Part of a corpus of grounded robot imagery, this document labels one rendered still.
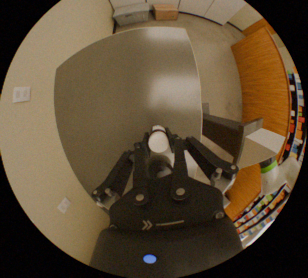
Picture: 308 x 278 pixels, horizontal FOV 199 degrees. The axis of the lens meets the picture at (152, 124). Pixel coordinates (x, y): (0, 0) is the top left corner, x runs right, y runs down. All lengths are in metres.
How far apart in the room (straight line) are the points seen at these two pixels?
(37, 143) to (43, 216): 0.41
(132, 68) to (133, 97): 0.10
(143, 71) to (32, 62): 0.63
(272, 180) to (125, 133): 0.76
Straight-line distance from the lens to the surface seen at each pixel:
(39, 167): 0.60
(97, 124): 0.34
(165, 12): 2.01
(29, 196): 0.63
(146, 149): 0.15
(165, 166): 0.31
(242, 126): 0.53
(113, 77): 0.32
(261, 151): 0.52
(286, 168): 0.70
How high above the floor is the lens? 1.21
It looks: 78 degrees down
